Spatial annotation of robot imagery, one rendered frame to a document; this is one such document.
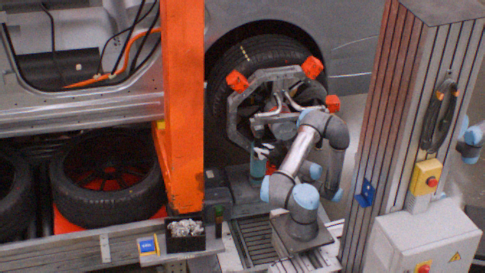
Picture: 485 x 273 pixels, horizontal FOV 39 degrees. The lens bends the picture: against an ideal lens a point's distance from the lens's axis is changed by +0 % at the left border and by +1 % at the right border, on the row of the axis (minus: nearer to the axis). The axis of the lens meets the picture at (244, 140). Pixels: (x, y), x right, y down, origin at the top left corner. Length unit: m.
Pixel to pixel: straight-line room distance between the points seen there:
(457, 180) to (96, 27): 2.57
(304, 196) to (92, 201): 1.27
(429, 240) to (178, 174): 1.34
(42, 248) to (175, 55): 1.33
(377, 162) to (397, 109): 0.28
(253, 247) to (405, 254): 1.66
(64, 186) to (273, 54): 1.32
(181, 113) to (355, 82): 1.28
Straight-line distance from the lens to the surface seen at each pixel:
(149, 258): 3.45
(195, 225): 3.43
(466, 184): 4.82
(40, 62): 4.28
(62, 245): 3.73
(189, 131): 3.21
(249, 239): 4.07
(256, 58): 3.56
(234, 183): 4.17
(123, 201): 3.69
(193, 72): 3.02
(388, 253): 2.60
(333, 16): 3.74
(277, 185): 2.97
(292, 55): 3.60
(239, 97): 3.53
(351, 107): 5.28
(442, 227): 2.65
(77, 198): 3.74
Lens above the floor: 3.03
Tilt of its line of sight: 39 degrees down
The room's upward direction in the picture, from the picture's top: 3 degrees clockwise
